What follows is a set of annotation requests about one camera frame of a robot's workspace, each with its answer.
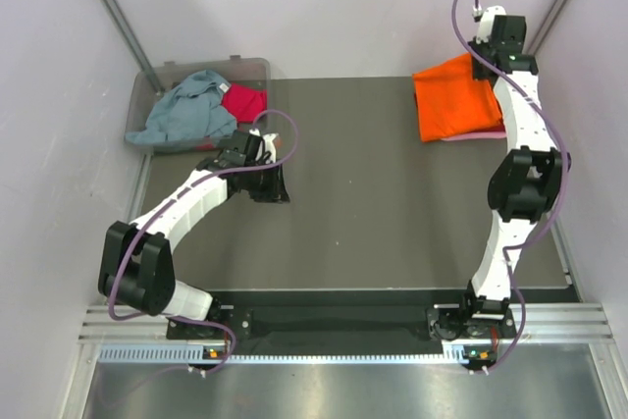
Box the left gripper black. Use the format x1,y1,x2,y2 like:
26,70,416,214
244,158,289,204

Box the orange t shirt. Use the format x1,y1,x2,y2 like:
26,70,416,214
412,53,503,142

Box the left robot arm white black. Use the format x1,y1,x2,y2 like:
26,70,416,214
97,129,289,338

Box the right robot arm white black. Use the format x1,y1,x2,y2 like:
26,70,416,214
428,6,570,341

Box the folded pink t shirt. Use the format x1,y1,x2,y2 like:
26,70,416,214
443,125,506,141

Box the magenta t shirt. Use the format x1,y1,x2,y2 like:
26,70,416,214
222,83,267,125

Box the grey blue t shirt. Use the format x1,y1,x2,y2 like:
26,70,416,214
125,70,237,145

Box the clear grey plastic bin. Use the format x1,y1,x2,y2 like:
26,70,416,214
124,57,271,154

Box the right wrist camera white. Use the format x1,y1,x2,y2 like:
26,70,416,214
473,5,506,44

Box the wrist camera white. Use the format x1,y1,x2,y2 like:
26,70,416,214
249,128,281,165
473,5,506,44

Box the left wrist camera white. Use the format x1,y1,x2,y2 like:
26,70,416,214
249,128,281,165

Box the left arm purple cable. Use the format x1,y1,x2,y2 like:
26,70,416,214
106,109,300,374

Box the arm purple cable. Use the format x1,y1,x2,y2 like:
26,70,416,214
450,0,573,374
106,109,300,374

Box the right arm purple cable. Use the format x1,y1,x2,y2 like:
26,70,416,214
450,0,573,374

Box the grey slotted cable duct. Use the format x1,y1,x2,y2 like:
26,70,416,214
98,344,492,366

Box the left corner aluminium post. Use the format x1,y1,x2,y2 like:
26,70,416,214
100,0,165,94

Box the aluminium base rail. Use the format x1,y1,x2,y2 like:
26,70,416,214
78,299,613,371

